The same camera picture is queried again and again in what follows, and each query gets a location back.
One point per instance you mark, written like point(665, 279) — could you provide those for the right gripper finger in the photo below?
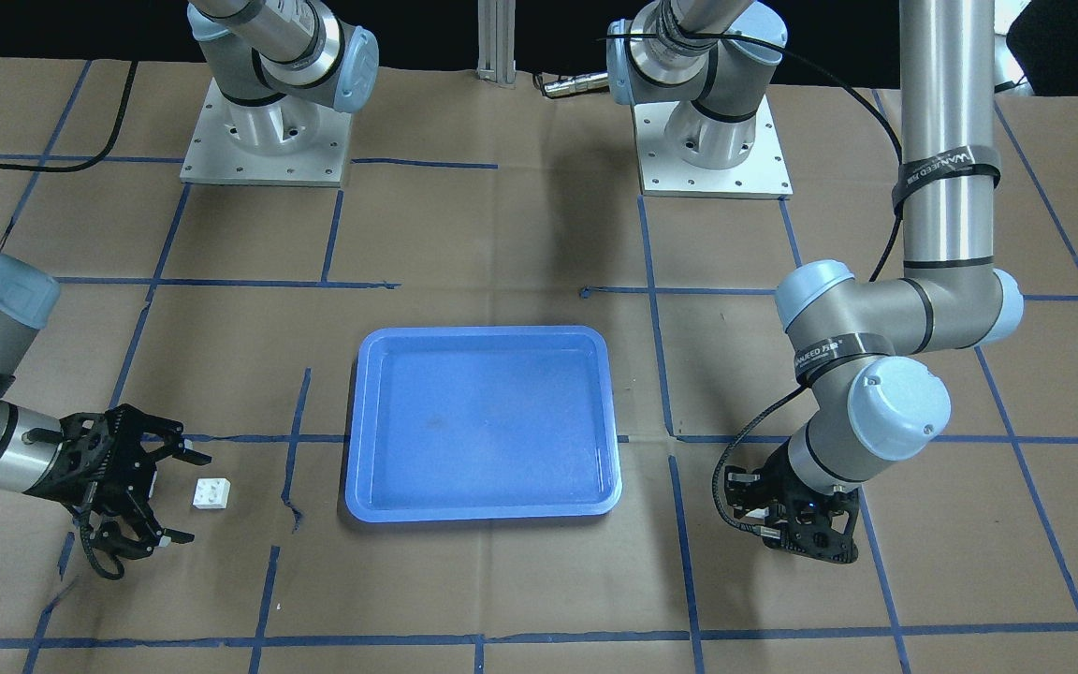
point(131, 536)
point(157, 447)

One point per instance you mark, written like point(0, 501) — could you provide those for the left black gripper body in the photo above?
point(780, 486)

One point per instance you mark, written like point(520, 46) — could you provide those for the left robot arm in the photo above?
point(709, 63)

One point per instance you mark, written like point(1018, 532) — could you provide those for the aluminium frame post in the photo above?
point(495, 34)

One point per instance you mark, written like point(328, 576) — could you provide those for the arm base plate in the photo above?
point(286, 143)
point(683, 154)

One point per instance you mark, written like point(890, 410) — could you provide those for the brown paper table cover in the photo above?
point(240, 311)

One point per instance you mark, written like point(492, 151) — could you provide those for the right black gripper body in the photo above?
point(69, 465)

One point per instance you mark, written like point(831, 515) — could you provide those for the white block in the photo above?
point(211, 493)

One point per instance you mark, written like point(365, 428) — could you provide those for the blue plastic tray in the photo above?
point(482, 422)

